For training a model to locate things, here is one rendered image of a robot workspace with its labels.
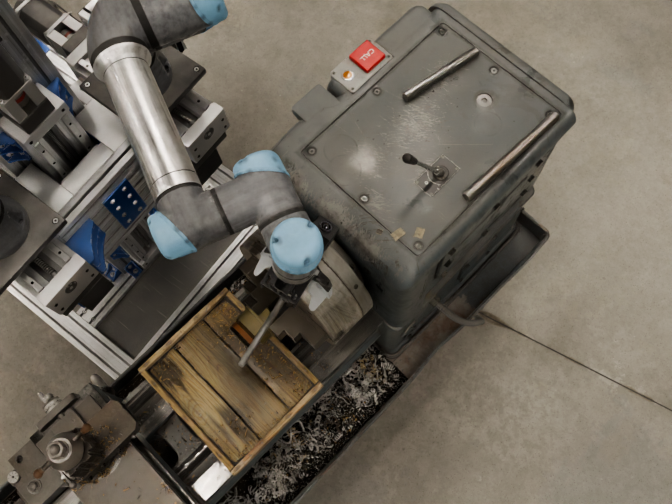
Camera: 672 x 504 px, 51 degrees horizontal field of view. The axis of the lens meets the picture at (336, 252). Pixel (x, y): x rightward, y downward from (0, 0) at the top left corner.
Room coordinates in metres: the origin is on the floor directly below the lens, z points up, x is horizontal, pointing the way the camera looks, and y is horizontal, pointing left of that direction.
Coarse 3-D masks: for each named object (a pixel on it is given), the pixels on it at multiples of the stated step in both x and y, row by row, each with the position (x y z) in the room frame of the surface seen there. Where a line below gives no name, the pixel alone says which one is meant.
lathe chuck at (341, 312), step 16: (256, 240) 0.55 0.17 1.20; (256, 256) 0.50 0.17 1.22; (336, 288) 0.41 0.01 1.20; (288, 304) 0.45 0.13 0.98; (304, 304) 0.39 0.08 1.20; (320, 304) 0.38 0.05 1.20; (336, 304) 0.38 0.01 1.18; (352, 304) 0.39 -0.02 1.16; (320, 320) 0.35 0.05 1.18; (336, 320) 0.36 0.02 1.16; (352, 320) 0.36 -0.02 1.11
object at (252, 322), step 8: (248, 312) 0.41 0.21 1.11; (264, 312) 0.41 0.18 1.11; (240, 320) 0.39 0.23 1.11; (248, 320) 0.39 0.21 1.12; (256, 320) 0.39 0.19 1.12; (264, 320) 0.39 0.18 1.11; (232, 328) 0.38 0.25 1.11; (240, 328) 0.38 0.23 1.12; (248, 328) 0.37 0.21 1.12; (256, 328) 0.37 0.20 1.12; (240, 336) 0.36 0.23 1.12; (248, 336) 0.36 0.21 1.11; (264, 336) 0.35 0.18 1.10; (248, 344) 0.34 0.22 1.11
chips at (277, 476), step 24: (240, 288) 0.63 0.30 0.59; (360, 360) 0.37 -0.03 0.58; (384, 360) 0.36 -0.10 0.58; (336, 384) 0.31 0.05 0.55; (360, 384) 0.30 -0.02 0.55; (384, 384) 0.29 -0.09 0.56; (312, 408) 0.25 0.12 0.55; (336, 408) 0.24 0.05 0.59; (360, 408) 0.23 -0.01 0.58; (288, 432) 0.19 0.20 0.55; (312, 432) 0.18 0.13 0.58; (336, 432) 0.17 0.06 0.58; (264, 456) 0.13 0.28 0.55; (288, 456) 0.12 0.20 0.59; (312, 456) 0.11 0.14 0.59; (240, 480) 0.08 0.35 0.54; (264, 480) 0.07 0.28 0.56; (288, 480) 0.06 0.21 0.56
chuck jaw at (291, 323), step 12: (288, 312) 0.40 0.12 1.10; (300, 312) 0.40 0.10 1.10; (276, 324) 0.38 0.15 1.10; (288, 324) 0.37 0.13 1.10; (300, 324) 0.37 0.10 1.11; (312, 324) 0.37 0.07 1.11; (300, 336) 0.35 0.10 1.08; (312, 336) 0.34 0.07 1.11; (324, 336) 0.34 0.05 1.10; (336, 336) 0.34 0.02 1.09
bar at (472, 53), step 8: (472, 48) 0.91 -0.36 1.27; (464, 56) 0.89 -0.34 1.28; (472, 56) 0.89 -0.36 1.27; (448, 64) 0.88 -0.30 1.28; (456, 64) 0.87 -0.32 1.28; (464, 64) 0.88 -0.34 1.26; (440, 72) 0.86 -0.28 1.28; (448, 72) 0.86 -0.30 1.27; (424, 80) 0.84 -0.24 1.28; (432, 80) 0.84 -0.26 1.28; (416, 88) 0.82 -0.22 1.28; (424, 88) 0.83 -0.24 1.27; (408, 96) 0.81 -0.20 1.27
